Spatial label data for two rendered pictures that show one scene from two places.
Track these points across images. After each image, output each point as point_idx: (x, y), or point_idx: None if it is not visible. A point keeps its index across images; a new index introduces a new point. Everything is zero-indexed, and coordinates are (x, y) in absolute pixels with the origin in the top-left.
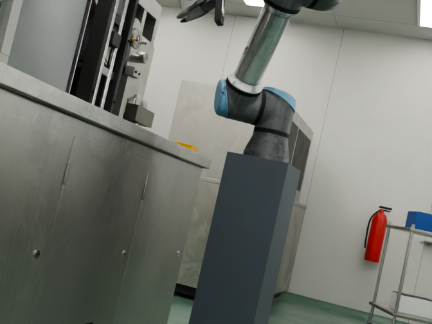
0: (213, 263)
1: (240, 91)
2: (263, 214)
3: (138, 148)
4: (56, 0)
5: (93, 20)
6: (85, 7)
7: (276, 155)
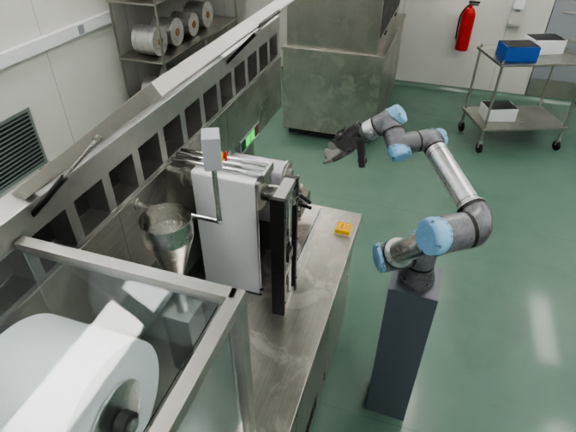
0: (386, 345)
1: (397, 267)
2: (420, 326)
3: None
4: (228, 221)
5: (271, 261)
6: (255, 229)
7: (426, 287)
